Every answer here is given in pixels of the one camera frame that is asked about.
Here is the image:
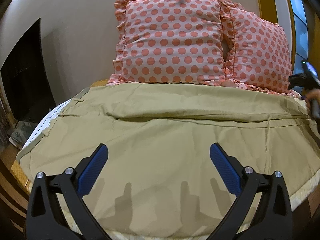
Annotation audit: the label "polka dot pillow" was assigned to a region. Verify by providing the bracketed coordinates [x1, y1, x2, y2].
[205, 0, 300, 98]
[109, 0, 226, 86]

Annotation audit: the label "khaki beige pants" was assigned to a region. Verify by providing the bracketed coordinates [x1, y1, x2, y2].
[16, 82, 320, 238]

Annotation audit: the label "right polka dot pillow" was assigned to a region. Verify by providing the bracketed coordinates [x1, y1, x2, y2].
[205, 0, 300, 98]

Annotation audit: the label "cream floral bed sheet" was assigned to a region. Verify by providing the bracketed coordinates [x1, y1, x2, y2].
[23, 97, 320, 240]

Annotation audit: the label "left polka dot pillow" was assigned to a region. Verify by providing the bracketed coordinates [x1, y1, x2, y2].
[109, 0, 226, 86]

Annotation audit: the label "person's right hand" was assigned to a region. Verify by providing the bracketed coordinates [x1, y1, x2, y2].
[302, 89, 320, 111]

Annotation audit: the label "black panel by wall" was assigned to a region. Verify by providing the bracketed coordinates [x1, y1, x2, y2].
[1, 19, 56, 123]

